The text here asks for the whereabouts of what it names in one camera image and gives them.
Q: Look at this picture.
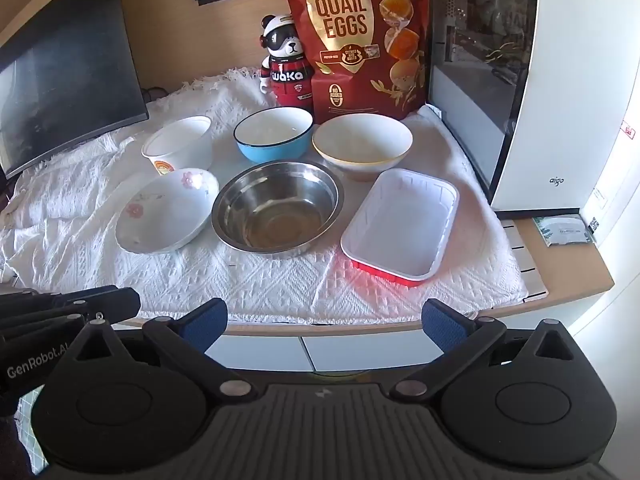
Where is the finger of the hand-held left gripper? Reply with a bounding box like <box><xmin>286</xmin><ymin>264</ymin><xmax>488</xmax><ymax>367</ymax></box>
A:
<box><xmin>0</xmin><ymin>288</ymin><xmax>142</xmax><ymax>333</ymax></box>
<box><xmin>0</xmin><ymin>285</ymin><xmax>123</xmax><ymax>311</ymax></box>

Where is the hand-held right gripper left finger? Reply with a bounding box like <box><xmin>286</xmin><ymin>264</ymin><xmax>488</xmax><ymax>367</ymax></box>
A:
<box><xmin>62</xmin><ymin>297</ymin><xmax>253</xmax><ymax>402</ymax></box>

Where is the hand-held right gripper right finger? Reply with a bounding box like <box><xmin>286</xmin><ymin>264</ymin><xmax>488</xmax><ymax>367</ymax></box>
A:
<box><xmin>387</xmin><ymin>297</ymin><xmax>578</xmax><ymax>402</ymax></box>

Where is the red and white rectangular tray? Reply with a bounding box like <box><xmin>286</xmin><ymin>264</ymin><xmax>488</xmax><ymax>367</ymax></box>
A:
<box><xmin>340</xmin><ymin>169</ymin><xmax>461</xmax><ymax>288</ymax></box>

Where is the white bowl with rainbow print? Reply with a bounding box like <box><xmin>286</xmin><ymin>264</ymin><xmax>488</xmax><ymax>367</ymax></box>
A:
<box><xmin>141</xmin><ymin>116</ymin><xmax>213</xmax><ymax>177</ymax></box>

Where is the white drawer front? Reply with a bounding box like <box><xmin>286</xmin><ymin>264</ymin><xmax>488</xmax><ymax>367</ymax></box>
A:
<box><xmin>301</xmin><ymin>331</ymin><xmax>427</xmax><ymax>375</ymax></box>
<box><xmin>205</xmin><ymin>332</ymin><xmax>313</xmax><ymax>373</ymax></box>

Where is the white textured cloth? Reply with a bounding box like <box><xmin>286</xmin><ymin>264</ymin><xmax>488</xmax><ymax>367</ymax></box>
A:
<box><xmin>0</xmin><ymin>67</ymin><xmax>531</xmax><ymax>326</ymax></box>

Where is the white floral plate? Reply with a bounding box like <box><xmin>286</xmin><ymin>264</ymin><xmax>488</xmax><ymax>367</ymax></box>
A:
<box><xmin>115</xmin><ymin>167</ymin><xmax>221</xmax><ymax>255</ymax></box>

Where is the stainless steel bowl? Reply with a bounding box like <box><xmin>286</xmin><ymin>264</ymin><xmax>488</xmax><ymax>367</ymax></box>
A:
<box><xmin>211</xmin><ymin>160</ymin><xmax>346</xmax><ymax>260</ymax></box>

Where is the small green white packet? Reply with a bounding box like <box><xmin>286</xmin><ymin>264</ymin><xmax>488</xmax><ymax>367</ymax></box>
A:
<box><xmin>532</xmin><ymin>214</ymin><xmax>596</xmax><ymax>247</ymax></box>

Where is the blue bowl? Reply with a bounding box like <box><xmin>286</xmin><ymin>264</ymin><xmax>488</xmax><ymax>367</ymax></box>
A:
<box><xmin>233</xmin><ymin>106</ymin><xmax>315</xmax><ymax>165</ymax></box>

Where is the white bowl with gold rim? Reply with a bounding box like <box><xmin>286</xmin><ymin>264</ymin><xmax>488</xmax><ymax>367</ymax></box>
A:
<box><xmin>312</xmin><ymin>114</ymin><xmax>414</xmax><ymax>182</ymax></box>

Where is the black computer monitor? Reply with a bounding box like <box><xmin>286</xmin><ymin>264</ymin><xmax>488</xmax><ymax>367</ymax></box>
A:
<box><xmin>0</xmin><ymin>0</ymin><xmax>151</xmax><ymax>181</ymax></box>

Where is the panda figurine bottle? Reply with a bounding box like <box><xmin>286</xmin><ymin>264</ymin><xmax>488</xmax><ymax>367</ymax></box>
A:
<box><xmin>259</xmin><ymin>14</ymin><xmax>316</xmax><ymax>108</ymax></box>

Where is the red snack bag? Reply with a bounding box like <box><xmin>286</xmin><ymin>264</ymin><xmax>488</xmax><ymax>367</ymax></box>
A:
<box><xmin>280</xmin><ymin>0</ymin><xmax>433</xmax><ymax>121</ymax></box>

